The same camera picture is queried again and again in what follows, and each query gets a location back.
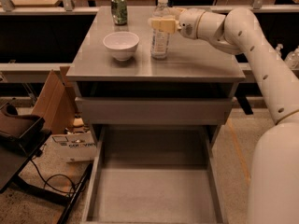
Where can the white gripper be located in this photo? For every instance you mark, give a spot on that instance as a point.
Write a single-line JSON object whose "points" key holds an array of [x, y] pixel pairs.
{"points": [[189, 21]]}

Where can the clear plastic water bottle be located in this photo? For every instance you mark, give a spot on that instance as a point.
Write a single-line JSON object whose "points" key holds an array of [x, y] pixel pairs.
{"points": [[160, 39]]}

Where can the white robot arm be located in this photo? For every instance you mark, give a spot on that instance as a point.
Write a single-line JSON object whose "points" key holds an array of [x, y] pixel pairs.
{"points": [[274, 184]]}

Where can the grey drawer cabinet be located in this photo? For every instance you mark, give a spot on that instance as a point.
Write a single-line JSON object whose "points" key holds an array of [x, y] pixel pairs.
{"points": [[192, 69]]}

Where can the clear soap dispenser bottle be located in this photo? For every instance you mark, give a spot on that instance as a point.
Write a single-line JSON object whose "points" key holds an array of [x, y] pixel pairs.
{"points": [[278, 49]]}

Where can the closed grey upper drawer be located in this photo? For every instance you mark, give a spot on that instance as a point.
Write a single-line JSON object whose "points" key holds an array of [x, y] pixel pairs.
{"points": [[160, 111]]}

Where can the open grey middle drawer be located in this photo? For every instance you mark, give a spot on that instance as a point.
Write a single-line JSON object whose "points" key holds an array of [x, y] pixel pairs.
{"points": [[153, 175]]}

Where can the green drink can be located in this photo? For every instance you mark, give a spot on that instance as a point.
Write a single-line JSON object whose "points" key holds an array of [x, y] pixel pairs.
{"points": [[119, 11]]}

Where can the white ceramic bowl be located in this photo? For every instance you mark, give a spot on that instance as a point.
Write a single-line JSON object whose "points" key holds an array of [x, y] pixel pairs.
{"points": [[121, 45]]}

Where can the brown cardboard box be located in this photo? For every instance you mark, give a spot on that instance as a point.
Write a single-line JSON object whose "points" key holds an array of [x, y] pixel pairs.
{"points": [[56, 102]]}

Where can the white printed cardboard box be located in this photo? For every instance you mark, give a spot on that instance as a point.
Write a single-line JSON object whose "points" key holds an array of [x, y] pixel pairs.
{"points": [[74, 147]]}

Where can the dark brown bag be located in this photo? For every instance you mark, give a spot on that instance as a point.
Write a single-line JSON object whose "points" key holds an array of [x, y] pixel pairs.
{"points": [[17, 131]]}

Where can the black side table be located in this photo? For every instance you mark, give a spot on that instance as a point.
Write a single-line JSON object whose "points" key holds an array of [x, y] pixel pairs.
{"points": [[11, 164]]}

